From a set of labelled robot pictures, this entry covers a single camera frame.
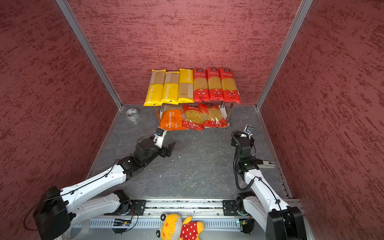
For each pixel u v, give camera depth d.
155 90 0.78
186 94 0.76
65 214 0.41
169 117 0.97
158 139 0.67
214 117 0.97
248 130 0.69
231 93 0.76
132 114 1.12
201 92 0.76
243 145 0.59
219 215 0.73
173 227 0.63
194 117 1.00
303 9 0.72
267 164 0.87
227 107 1.15
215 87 0.79
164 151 0.70
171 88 0.79
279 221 0.40
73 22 0.76
